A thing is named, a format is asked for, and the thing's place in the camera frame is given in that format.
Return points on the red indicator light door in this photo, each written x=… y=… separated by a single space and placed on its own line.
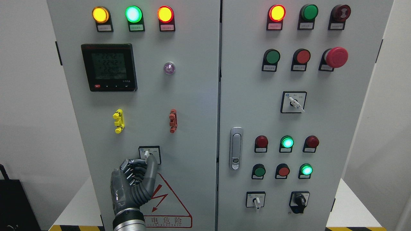
x=165 y=16
x=275 y=17

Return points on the yellow indicator light top left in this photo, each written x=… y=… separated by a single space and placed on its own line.
x=102 y=18

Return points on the black digital power meter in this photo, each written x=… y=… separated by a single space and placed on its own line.
x=110 y=67

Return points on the yellow terminal clip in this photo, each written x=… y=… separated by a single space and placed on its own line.
x=119 y=120

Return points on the red indicator light right door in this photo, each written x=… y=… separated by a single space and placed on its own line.
x=275 y=17

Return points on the red emergency stop button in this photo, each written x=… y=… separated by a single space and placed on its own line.
x=333 y=58

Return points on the green push button upper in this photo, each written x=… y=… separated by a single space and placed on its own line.
x=270 y=60

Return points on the green indicator light top left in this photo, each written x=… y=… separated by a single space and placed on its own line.
x=135 y=19

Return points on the red push button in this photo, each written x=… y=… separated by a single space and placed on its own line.
x=282 y=171
x=300 y=59

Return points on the red indicator light left door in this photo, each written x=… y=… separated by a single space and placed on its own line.
x=165 y=16

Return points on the dark red buzzer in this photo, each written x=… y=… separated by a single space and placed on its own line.
x=338 y=16

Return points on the white rotary selector switch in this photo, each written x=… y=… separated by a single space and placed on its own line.
x=154 y=150
x=293 y=102
x=255 y=199

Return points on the dark red indicator light left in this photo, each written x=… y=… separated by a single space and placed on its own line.
x=261 y=144

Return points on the black bag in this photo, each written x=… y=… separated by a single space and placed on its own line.
x=16 y=213

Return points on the red terminal clip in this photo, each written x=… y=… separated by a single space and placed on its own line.
x=173 y=120

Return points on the dark red indicator light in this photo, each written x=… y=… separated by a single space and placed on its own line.
x=310 y=144
x=261 y=144

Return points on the black rotary knob switch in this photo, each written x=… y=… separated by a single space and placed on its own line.
x=298 y=201

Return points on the red push button lower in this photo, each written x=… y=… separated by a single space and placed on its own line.
x=282 y=171

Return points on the silver door handle lock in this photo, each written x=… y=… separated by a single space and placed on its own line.
x=236 y=135

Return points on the grey electrical control cabinet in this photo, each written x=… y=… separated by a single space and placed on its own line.
x=218 y=49

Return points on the dark red indicator light right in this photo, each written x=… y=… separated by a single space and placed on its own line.
x=310 y=144

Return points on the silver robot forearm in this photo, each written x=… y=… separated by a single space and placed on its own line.
x=129 y=220

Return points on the lit green indicator light middle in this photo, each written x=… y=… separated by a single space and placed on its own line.
x=286 y=144

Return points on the green indicator light unlit top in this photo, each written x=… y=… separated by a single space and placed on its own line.
x=307 y=16

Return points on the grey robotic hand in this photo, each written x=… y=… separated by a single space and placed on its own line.
x=133 y=183

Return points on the red push button upper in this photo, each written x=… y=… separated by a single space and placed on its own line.
x=300 y=59

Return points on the lit green push button lower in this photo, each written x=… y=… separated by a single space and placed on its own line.
x=305 y=171

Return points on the small purple indicator lamp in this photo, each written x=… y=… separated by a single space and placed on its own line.
x=169 y=68

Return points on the red high voltage warning sticker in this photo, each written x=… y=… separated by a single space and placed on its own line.
x=165 y=209

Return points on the white platform with hazard stripes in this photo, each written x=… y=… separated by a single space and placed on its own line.
x=348 y=214

